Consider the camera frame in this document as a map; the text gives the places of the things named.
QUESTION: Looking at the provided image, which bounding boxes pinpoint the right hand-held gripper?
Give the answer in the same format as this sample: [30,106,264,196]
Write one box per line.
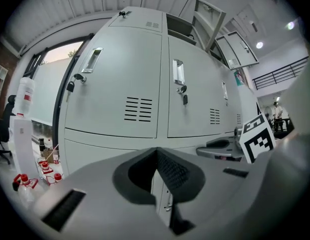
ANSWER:
[196,113,276,164]

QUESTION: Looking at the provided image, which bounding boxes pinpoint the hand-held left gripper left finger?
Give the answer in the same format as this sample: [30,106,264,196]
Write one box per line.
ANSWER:
[29,146,180,240]

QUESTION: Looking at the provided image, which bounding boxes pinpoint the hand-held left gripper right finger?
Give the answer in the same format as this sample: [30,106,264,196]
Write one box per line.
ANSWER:
[157,146,278,240]

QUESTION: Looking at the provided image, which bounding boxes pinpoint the grey metal locker cabinet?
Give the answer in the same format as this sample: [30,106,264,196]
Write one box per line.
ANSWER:
[58,5,258,224]

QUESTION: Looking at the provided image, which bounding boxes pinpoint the black keys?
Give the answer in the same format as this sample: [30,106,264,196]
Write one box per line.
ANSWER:
[176,85,188,106]
[66,73,87,102]

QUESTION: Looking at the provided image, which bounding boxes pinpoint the open grey locker door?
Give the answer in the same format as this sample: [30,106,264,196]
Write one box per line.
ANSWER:
[216,31,259,70]
[192,0,227,52]

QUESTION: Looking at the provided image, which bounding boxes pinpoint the clear water jug red cap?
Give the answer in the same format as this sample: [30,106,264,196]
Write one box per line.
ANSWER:
[12,173,45,210]
[48,173,64,187]
[37,160,54,177]

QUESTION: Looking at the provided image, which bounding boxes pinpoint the teal packet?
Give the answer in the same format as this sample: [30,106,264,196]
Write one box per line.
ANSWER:
[233,70,245,86]

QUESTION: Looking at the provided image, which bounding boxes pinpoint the brown cardboard box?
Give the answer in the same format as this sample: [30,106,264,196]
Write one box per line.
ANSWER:
[43,147,55,164]

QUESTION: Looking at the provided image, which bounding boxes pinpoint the black metal railing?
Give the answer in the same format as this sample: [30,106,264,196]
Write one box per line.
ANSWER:
[252,56,309,91]

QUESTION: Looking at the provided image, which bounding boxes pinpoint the black thermos flask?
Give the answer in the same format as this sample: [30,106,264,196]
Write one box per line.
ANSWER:
[38,138,46,157]

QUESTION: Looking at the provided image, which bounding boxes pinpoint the white water dispenser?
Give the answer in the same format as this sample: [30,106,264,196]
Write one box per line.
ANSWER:
[9,115,39,182]

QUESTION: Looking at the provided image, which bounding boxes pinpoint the black office chair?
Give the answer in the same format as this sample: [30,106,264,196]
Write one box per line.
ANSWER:
[0,94,14,165]

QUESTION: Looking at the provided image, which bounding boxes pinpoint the clear dispenser bottle red label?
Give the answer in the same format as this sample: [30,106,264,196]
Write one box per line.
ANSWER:
[13,76,36,117]

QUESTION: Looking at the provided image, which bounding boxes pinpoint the white bookshelf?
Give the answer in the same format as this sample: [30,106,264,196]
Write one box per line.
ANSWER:
[0,63,9,117]

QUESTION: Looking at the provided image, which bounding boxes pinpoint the black window frame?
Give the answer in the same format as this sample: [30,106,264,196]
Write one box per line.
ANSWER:
[23,32,94,147]

